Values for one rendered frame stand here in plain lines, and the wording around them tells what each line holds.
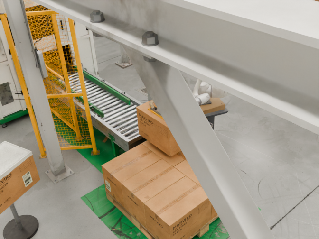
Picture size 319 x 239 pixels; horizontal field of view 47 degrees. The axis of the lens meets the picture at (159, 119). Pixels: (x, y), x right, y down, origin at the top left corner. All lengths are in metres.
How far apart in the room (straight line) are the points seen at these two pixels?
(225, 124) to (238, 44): 5.28
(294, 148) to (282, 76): 5.03
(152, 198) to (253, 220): 3.16
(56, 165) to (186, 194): 1.93
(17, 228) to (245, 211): 4.08
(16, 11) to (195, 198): 2.63
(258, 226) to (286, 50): 0.39
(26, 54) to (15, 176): 1.30
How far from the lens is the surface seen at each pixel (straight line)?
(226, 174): 0.76
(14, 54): 4.80
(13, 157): 4.03
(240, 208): 0.77
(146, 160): 4.35
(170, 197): 3.92
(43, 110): 4.60
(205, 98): 4.15
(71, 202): 4.81
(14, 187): 4.05
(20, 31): 4.18
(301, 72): 0.55
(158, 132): 4.16
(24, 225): 4.70
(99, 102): 5.53
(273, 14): 0.52
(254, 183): 4.92
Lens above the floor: 3.39
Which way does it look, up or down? 35 degrees down
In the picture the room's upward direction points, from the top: 3 degrees counter-clockwise
